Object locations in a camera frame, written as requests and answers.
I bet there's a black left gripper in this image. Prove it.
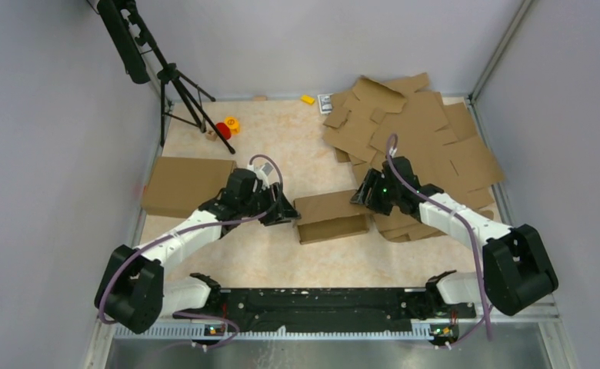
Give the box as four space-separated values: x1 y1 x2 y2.
240 182 301 226

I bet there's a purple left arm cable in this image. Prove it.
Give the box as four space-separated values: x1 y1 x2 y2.
97 155 285 352

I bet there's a small wooden cube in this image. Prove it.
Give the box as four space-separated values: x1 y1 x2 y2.
205 131 218 141

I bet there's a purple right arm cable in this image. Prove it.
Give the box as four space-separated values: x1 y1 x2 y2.
384 133 495 341

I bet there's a black camera tripod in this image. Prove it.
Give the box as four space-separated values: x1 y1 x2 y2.
88 0 236 155

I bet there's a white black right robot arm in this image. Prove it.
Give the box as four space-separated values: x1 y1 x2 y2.
350 157 559 317

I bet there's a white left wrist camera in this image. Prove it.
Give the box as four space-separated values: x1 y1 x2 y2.
247 161 274 188

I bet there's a cardboard sheet pile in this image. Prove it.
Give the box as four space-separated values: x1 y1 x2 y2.
321 71 506 244

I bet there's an orange round toy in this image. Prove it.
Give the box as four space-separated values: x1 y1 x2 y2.
224 116 241 135

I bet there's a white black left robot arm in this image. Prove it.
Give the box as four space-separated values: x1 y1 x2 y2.
94 167 301 334

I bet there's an aluminium frame rail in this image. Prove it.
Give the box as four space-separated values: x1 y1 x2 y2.
85 285 577 368

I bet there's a folded closed cardboard box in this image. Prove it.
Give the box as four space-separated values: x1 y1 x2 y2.
141 156 236 219

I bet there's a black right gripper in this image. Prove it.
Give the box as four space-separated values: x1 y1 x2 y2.
351 168 401 216

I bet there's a playing card box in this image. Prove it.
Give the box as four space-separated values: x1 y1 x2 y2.
316 94 333 115

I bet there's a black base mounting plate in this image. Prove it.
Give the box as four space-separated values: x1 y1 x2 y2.
188 288 477 333

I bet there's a cardboard box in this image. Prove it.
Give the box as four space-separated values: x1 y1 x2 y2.
293 189 370 244
141 156 236 219

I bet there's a red round toy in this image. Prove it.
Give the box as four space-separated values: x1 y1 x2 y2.
215 122 232 140

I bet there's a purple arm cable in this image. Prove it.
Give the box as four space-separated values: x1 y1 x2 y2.
384 133 495 341
97 155 285 352

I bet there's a yellow block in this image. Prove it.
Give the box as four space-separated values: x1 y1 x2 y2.
301 95 315 105

